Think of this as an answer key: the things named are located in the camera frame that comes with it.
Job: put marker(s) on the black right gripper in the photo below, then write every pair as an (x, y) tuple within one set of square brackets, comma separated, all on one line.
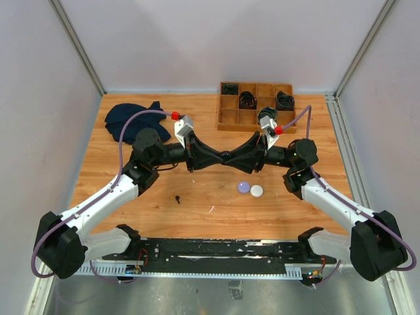
[(247, 163)]

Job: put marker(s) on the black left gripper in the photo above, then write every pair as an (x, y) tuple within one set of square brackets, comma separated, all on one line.
[(195, 146)]

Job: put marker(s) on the purple round charging case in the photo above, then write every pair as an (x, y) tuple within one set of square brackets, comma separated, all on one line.
[(243, 187)]

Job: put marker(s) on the white round charging case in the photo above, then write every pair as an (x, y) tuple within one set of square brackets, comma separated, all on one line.
[(256, 191)]

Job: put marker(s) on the black round charging case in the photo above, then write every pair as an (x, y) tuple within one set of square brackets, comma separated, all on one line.
[(225, 155)]

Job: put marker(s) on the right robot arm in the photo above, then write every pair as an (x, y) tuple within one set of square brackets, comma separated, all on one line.
[(374, 245)]

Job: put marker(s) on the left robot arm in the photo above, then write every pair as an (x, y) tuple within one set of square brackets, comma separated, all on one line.
[(64, 242)]

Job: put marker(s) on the rolled blue yellow tie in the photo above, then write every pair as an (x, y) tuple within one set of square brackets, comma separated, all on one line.
[(267, 111)]

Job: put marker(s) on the wooden divided tray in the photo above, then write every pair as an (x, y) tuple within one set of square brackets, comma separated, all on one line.
[(231, 118)]

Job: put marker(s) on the rolled dark tie right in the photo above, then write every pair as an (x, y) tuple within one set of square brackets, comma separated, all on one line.
[(284, 102)]

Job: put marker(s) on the rolled dark tie back-left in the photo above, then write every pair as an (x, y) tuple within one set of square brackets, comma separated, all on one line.
[(229, 89)]

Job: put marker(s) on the dark blue cloth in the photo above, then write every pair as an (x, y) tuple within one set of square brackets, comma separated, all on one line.
[(120, 113)]

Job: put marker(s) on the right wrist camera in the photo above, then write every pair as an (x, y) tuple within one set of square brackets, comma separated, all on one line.
[(268, 126)]

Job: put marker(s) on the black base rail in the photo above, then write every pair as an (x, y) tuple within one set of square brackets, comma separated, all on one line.
[(215, 256)]

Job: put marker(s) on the aluminium frame rail right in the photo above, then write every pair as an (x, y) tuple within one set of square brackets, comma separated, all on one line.
[(339, 121)]

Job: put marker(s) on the aluminium frame rail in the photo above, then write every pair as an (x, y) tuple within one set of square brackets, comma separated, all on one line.
[(76, 43), (339, 121)]

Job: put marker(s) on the aluminium frame rail left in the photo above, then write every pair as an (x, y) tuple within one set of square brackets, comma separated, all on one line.
[(76, 43)]

